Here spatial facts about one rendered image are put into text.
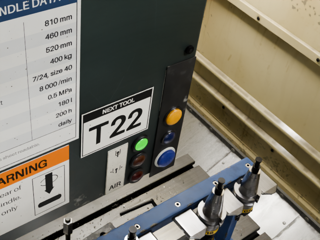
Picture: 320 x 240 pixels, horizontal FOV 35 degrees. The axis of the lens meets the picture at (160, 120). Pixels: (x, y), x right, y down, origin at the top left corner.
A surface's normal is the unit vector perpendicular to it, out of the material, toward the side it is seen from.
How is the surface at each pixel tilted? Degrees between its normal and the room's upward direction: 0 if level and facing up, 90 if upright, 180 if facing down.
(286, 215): 24
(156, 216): 0
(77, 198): 90
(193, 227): 0
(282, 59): 90
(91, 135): 90
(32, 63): 90
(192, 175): 0
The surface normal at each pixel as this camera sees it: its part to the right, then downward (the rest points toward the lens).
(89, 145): 0.60, 0.60
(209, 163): -0.21, -0.52
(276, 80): -0.79, 0.35
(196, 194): 0.12, -0.72
